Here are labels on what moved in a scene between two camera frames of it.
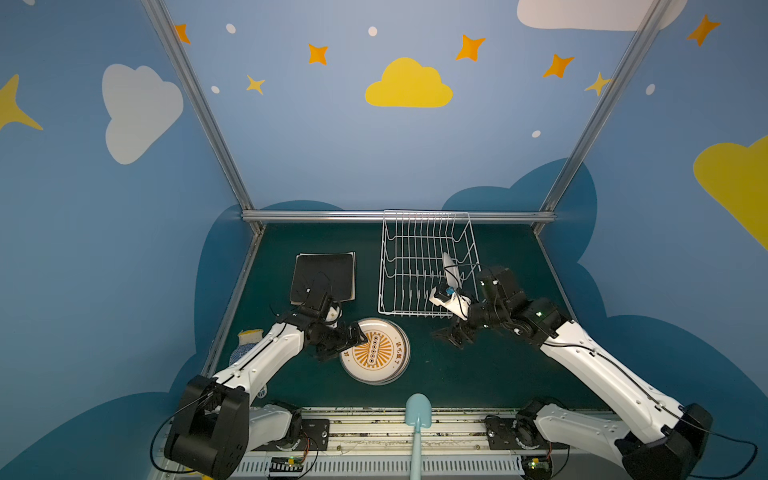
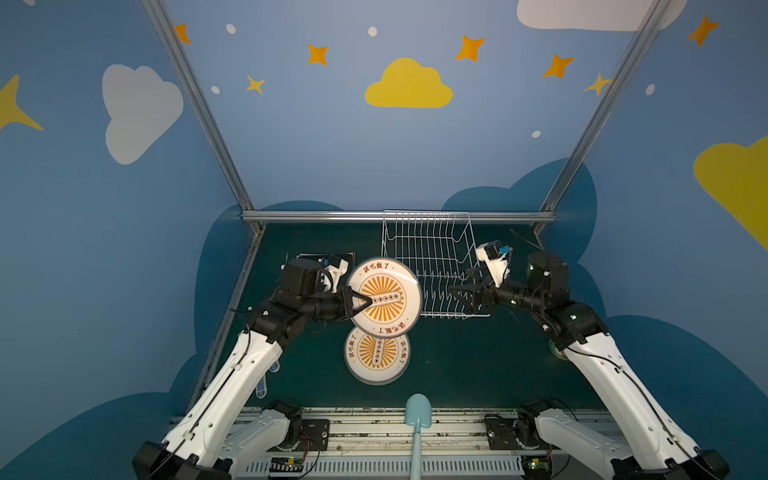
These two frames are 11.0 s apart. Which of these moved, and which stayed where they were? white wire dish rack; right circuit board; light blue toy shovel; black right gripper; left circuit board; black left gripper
Moved: black right gripper; black left gripper
Stayed: left circuit board; light blue toy shovel; white wire dish rack; right circuit board
